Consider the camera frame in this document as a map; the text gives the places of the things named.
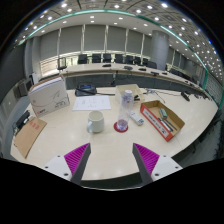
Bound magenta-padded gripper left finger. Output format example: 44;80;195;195
40;142;92;186

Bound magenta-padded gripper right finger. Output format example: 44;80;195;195
132;142;184;186

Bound clear plastic water bottle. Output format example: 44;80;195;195
116;89;135;132

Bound open brown red-labelled cardboard box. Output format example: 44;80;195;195
139;99;186;143

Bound white ceramic mug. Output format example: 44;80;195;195
86;110;105;134

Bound flat round red coaster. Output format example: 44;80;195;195
113;121;129;134

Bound small grey-green tool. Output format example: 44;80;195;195
159;107;168;120

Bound brown kraft paper envelope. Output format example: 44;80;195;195
13;116;48;160

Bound white printed paper sheet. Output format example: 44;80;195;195
72;95;112;112

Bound black rectangular device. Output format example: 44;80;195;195
14;109;32;129

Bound large white printed cardboard box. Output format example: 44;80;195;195
27;75;71;118

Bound black desk phone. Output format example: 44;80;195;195
74;83;98;98

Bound small open white cardboard box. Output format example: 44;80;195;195
114;83;146;105

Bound black desktop microphone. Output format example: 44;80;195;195
180;91;191;103

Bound grey box monitor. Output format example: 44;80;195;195
16;78;34;98

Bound long curved conference desk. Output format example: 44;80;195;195
58;62;214;101

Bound row of black office chairs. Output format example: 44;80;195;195
56;53;183;78

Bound recessed ceiling lights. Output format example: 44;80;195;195
19;0;224;78

